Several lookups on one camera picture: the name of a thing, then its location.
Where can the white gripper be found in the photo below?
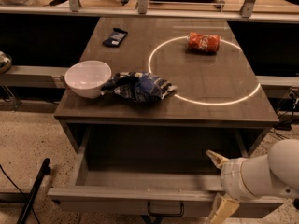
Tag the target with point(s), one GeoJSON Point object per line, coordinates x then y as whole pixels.
{"type": "Point", "coordinates": [231, 178]}

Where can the grey top drawer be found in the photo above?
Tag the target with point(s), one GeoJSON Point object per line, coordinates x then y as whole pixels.
{"type": "Point", "coordinates": [120, 168]}

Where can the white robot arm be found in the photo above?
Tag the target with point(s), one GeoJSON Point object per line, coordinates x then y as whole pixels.
{"type": "Point", "coordinates": [245, 179]}

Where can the blue crumpled chip bag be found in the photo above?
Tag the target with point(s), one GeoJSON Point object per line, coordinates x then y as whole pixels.
{"type": "Point", "coordinates": [141, 87]}

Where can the orange soda can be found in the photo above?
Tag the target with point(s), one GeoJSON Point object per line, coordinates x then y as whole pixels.
{"type": "Point", "coordinates": [203, 43]}

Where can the white bowl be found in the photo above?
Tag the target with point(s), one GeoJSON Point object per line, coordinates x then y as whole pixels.
{"type": "Point", "coordinates": [87, 78]}

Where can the black pole stand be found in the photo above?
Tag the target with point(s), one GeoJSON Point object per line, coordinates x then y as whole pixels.
{"type": "Point", "coordinates": [30, 197]}

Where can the dark blue snack bar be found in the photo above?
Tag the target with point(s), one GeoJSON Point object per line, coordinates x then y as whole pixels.
{"type": "Point", "coordinates": [115, 38]}

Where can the plate with objects left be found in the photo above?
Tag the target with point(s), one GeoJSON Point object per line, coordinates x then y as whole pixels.
{"type": "Point", "coordinates": [5, 62]}

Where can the black top drawer handle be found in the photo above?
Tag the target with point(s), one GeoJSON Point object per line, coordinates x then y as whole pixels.
{"type": "Point", "coordinates": [162, 210]}

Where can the metal railing frame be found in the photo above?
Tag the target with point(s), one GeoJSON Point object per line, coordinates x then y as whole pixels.
{"type": "Point", "coordinates": [251, 10]}

